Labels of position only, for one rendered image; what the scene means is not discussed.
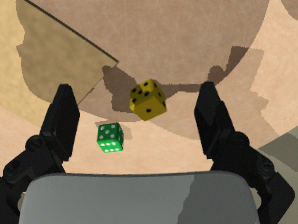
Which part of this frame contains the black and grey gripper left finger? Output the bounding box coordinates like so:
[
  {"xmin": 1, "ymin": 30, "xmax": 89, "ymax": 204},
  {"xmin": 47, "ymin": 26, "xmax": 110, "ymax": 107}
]
[{"xmin": 0, "ymin": 84, "xmax": 80, "ymax": 224}]

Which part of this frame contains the tan textured mat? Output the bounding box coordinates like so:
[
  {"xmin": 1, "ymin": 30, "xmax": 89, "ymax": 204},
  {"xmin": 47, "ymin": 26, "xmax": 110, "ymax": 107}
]
[{"xmin": 0, "ymin": 0, "xmax": 117, "ymax": 128}]

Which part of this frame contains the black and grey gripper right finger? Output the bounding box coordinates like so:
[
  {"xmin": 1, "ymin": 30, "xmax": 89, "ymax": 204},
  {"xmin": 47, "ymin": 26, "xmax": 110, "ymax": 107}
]
[{"xmin": 194, "ymin": 81, "xmax": 295, "ymax": 224}]

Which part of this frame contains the green die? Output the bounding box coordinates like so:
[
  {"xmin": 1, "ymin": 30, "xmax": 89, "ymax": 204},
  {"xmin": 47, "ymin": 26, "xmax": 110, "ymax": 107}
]
[{"xmin": 97, "ymin": 123, "xmax": 124, "ymax": 153}]

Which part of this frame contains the yellow die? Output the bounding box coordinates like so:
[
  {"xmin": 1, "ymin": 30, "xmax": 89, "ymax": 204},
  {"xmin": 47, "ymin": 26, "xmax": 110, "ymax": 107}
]
[{"xmin": 130, "ymin": 79, "xmax": 167, "ymax": 122}]

